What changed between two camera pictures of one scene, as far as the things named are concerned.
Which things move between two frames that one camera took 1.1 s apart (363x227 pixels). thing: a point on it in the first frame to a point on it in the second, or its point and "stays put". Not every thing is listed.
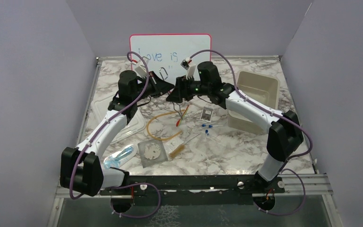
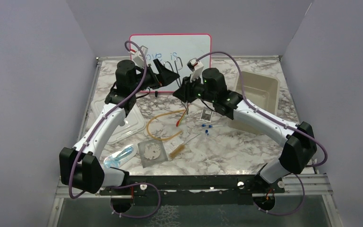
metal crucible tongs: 169,92 to 175,71
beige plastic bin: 263,88 stays put
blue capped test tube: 211,126 stays put
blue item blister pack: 116,159 stays put
